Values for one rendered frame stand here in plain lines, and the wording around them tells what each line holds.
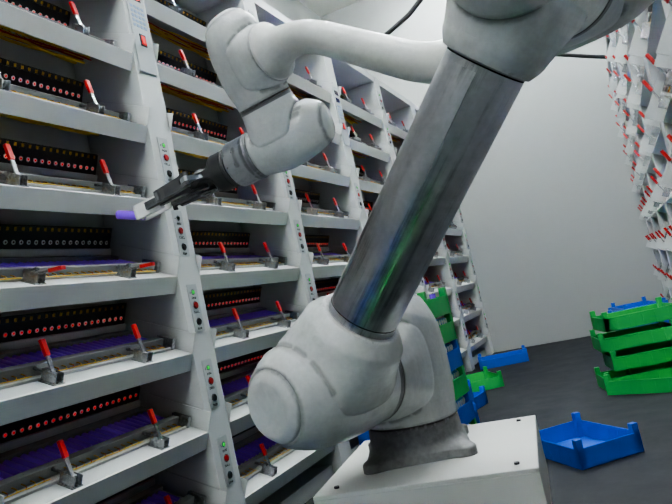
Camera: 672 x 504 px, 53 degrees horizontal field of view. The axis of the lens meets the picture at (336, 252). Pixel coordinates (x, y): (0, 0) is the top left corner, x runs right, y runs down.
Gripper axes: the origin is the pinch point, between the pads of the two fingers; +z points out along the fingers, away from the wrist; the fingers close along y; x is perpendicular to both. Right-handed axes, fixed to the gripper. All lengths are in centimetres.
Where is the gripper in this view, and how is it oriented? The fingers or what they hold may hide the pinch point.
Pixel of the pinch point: (152, 207)
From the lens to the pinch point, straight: 140.0
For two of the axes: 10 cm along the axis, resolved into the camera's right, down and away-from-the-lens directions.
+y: -3.9, 0.1, -9.2
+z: -8.6, 3.6, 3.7
